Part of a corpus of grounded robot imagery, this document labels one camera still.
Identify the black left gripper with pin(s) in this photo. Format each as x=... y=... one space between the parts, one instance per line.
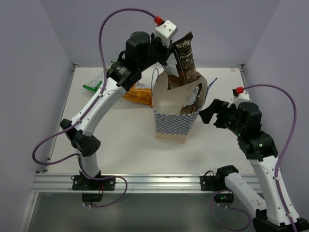
x=163 y=51

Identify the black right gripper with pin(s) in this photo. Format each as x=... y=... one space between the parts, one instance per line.
x=217 y=106

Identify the dark brown snack bag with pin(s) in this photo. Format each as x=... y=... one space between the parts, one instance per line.
x=180 y=68
x=190 y=105

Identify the yellow snack bag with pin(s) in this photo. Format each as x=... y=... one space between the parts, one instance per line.
x=140 y=93

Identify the green Chuba chips bag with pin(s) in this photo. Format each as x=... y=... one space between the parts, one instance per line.
x=93 y=85

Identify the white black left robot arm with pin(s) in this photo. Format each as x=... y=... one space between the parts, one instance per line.
x=142 y=51

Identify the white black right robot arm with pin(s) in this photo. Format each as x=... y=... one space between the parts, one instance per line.
x=273 y=212

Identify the blue checkered paper bag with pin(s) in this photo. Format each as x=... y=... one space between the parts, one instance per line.
x=170 y=125

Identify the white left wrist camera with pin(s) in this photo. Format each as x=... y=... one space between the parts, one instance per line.
x=166 y=32

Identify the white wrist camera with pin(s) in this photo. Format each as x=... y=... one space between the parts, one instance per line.
x=166 y=32
x=240 y=95

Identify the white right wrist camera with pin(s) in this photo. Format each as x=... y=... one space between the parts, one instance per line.
x=240 y=95

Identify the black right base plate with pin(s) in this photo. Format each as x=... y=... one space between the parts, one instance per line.
x=210 y=182

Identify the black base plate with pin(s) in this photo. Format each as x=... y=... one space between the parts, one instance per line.
x=81 y=183
x=210 y=182

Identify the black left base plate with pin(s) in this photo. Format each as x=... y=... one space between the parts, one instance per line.
x=81 y=183

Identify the aluminium mounting rail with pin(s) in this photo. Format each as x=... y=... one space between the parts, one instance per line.
x=137 y=183

